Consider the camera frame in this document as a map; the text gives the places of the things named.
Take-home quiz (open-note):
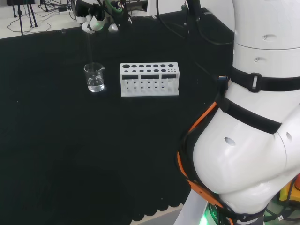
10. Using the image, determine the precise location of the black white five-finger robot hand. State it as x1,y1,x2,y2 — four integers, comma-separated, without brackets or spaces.
74,0,108,35

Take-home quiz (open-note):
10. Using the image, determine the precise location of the glass rod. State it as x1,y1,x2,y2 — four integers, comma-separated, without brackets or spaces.
87,32,94,71

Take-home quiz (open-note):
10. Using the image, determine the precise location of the clear glass beaker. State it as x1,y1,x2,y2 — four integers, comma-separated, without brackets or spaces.
83,62,105,93

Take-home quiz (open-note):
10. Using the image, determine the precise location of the white test tube rack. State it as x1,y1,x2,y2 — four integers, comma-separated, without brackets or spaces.
120,61,180,98

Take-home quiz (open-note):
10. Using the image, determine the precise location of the black tripod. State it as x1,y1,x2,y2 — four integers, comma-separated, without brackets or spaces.
11,0,39,36

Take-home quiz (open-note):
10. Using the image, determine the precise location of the black cloth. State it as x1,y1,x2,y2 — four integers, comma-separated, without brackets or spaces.
0,7,236,225

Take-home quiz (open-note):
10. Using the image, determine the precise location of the yellow stop button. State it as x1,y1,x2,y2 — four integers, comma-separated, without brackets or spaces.
278,173,300,202

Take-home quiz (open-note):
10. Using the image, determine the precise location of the green cable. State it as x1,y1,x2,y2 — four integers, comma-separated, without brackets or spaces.
104,0,124,12

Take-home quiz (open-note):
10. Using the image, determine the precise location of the thin black floor cable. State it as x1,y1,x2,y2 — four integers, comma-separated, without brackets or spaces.
8,13,52,34

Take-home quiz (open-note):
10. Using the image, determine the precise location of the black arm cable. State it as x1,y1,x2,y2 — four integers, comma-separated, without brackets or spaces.
156,0,189,40
186,0,235,83

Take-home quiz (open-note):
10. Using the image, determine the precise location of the orange cable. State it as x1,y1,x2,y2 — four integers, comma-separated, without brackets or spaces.
177,101,227,210

